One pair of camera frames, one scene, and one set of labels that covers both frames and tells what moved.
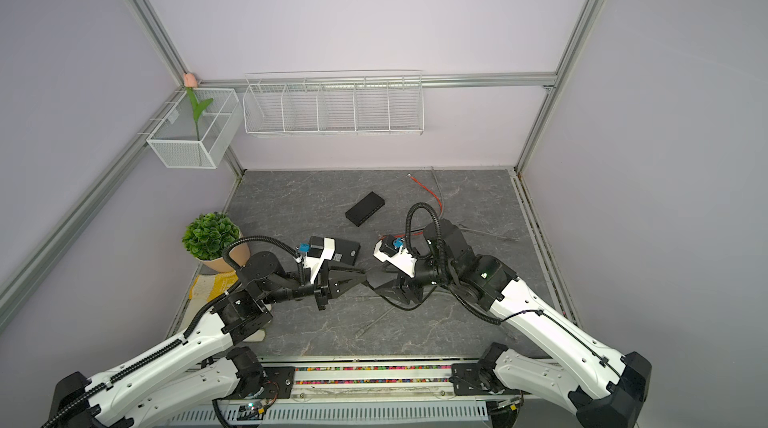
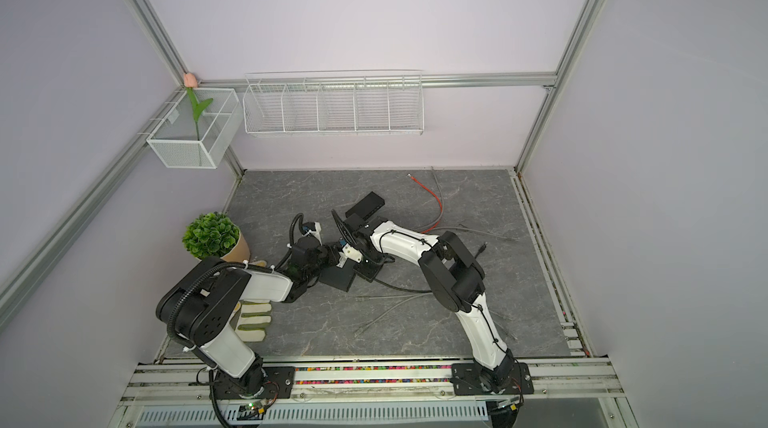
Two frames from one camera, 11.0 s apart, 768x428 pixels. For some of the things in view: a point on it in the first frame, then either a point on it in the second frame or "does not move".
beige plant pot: (240, 253) does not move
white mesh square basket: (174, 138) does not move
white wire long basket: (334, 103) does not move
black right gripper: (403, 289) → (367, 274)
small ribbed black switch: (364, 209) does not move
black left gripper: (328, 283) → (331, 253)
